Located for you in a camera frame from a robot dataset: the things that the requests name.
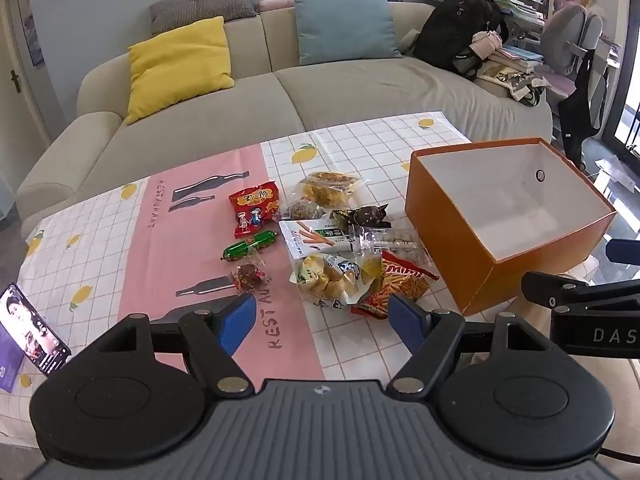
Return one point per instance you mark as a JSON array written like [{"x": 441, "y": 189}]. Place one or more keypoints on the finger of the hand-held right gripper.
[
  {"x": 625, "y": 251},
  {"x": 560, "y": 291}
]

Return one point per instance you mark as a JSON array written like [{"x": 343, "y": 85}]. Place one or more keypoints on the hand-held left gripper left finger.
[{"x": 235, "y": 322}]

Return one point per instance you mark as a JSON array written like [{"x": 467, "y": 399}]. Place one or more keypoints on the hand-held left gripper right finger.
[{"x": 407, "y": 325}]

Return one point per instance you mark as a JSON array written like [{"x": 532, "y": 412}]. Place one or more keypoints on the orange stick chips packet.
[{"x": 400, "y": 280}]

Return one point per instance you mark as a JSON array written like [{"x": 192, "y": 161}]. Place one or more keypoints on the brown candy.
[{"x": 248, "y": 276}]

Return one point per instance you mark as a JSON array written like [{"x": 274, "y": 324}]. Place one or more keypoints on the green sausage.
[{"x": 250, "y": 245}]

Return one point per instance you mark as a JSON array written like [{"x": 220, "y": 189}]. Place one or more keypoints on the clear plastic snack packet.
[{"x": 395, "y": 245}]

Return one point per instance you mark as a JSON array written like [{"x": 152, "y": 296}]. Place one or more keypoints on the white packet of yellow puffs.
[{"x": 325, "y": 280}]

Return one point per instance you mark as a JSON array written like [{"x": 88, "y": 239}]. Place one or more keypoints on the orange cardboard box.
[{"x": 450, "y": 225}]

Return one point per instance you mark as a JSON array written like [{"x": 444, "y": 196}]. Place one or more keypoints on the white green biscuit stick packet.
[{"x": 310, "y": 237}]

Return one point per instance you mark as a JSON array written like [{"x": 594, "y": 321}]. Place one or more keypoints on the black snack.
[{"x": 367, "y": 216}]

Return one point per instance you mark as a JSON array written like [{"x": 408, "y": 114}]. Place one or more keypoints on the red snack packet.
[{"x": 252, "y": 207}]

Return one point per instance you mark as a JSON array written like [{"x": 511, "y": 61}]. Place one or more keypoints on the clear packet of brown snack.
[{"x": 302, "y": 210}]

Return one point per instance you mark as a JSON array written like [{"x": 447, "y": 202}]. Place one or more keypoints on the clear packet of yellow pastries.
[{"x": 325, "y": 185}]

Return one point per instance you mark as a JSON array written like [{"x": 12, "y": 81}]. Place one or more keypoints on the lemon pattern tablecloth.
[{"x": 200, "y": 260}]

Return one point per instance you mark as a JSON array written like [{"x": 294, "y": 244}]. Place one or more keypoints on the glass balcony door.
[{"x": 627, "y": 110}]

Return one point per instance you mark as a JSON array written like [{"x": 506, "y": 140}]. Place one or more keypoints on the black garment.
[{"x": 575, "y": 115}]

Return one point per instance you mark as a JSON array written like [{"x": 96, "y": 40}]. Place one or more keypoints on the smartphone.
[{"x": 27, "y": 325}]

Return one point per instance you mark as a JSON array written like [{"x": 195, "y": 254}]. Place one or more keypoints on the printed tote bag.
[{"x": 505, "y": 81}]

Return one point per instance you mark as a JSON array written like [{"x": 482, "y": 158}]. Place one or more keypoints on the stack of books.
[{"x": 517, "y": 57}]

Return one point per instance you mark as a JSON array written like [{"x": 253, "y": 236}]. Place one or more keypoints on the grey desk chair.
[{"x": 565, "y": 35}]

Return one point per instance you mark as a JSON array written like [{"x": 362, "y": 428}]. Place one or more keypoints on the purple booklet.
[{"x": 10, "y": 365}]

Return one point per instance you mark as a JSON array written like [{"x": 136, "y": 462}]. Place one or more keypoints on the beige sofa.
[{"x": 350, "y": 90}]

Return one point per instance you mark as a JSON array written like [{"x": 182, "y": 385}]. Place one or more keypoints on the pink pouch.
[{"x": 482, "y": 45}]

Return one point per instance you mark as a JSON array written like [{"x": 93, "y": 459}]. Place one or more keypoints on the yellow pillow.
[{"x": 175, "y": 70}]

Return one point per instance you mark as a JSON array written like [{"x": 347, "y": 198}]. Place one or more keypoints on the black backpack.
[{"x": 450, "y": 30}]

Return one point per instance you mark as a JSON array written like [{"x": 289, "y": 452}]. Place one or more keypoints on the light blue pillow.
[{"x": 345, "y": 25}]

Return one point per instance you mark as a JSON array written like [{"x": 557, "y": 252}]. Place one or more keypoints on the grey checked pillow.
[{"x": 200, "y": 5}]

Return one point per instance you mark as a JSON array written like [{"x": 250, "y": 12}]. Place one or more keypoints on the pink bolster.
[{"x": 272, "y": 4}]

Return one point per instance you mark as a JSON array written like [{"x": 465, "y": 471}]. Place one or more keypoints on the wall poster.
[{"x": 31, "y": 35}]

